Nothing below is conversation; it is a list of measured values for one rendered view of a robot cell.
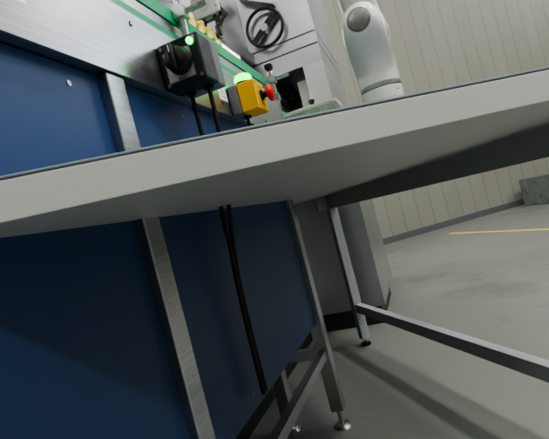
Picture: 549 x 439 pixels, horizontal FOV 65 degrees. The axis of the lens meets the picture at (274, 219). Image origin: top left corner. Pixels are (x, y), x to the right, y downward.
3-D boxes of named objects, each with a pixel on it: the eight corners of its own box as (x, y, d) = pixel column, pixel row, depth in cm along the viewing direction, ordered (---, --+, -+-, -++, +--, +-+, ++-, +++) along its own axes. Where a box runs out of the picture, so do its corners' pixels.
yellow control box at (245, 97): (244, 122, 108) (237, 93, 108) (272, 112, 105) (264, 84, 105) (233, 118, 101) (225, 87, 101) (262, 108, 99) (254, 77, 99)
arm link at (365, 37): (404, 87, 131) (385, 10, 131) (396, 74, 114) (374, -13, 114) (365, 100, 136) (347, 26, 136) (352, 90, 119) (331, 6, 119)
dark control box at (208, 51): (190, 103, 82) (179, 59, 82) (227, 89, 79) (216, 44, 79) (166, 94, 74) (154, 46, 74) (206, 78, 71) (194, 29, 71)
